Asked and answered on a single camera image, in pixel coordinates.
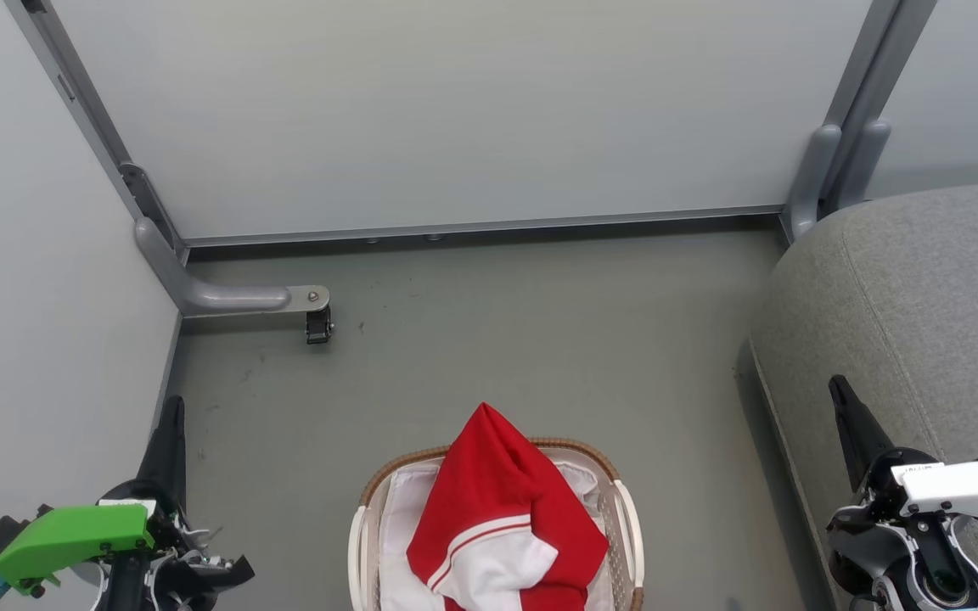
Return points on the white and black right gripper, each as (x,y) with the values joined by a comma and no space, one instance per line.
(964,492)

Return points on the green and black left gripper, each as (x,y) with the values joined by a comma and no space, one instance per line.
(73,535)

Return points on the red and white shirt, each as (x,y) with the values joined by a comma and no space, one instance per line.
(497,475)

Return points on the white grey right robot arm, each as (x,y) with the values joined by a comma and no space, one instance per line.
(930,585)

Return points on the grey fabric sofa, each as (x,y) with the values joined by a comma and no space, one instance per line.
(922,297)

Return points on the grey metal partition foot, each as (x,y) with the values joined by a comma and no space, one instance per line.
(226,297)

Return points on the black caster wheel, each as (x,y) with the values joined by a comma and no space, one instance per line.
(319,327)

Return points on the white fabric basket liner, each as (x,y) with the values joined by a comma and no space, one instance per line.
(408,509)

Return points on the grey double partition post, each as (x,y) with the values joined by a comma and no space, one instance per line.
(862,85)

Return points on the grey partition post black bracket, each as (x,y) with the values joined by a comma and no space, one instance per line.
(64,81)

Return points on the grey partition bottom rail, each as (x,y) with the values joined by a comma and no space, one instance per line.
(489,225)

